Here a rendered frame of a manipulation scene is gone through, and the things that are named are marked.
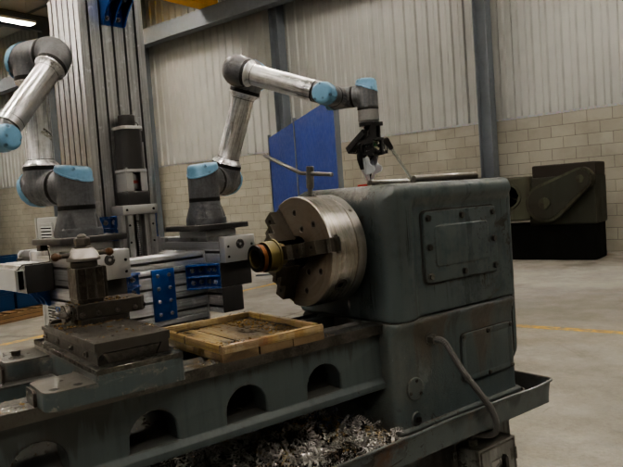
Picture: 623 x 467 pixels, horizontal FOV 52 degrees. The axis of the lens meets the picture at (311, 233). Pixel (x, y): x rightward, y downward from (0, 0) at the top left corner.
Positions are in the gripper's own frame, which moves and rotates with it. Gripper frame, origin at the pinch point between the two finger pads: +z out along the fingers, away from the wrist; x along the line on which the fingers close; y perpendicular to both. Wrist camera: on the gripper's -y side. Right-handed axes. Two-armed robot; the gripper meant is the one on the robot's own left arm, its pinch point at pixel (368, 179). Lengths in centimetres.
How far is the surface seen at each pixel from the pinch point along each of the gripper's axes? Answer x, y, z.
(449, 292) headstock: -10, 42, 36
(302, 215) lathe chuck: -50, 26, 10
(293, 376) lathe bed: -65, 38, 50
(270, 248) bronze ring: -62, 26, 18
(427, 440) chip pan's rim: -33, 52, 72
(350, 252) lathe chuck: -44, 38, 21
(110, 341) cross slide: -112, 42, 31
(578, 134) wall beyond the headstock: 875, -416, -71
